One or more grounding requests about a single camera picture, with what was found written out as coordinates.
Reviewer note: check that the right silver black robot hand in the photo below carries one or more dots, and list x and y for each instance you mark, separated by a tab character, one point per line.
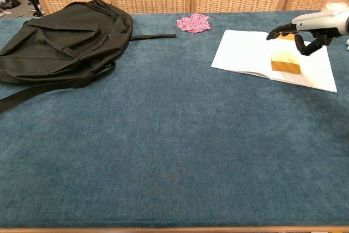
317	23

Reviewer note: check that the brown white paper bookmark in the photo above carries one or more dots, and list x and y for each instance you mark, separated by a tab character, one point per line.
286	67

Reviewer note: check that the open white notebook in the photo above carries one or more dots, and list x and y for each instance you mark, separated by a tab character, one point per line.
245	53

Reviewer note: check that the pink patterned cloth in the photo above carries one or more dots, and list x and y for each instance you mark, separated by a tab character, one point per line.
194	23

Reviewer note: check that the blue carpet table mat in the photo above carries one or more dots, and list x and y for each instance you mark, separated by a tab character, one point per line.
163	134

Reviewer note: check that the black fabric backpack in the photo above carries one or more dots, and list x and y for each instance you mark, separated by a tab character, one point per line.
65	42

